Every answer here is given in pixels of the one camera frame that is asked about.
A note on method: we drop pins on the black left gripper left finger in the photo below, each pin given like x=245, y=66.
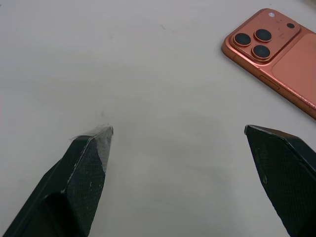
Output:
x=74, y=187

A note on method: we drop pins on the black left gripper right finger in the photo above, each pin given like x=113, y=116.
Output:
x=284, y=177

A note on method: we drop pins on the orange smartphone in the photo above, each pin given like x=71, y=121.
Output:
x=279, y=56

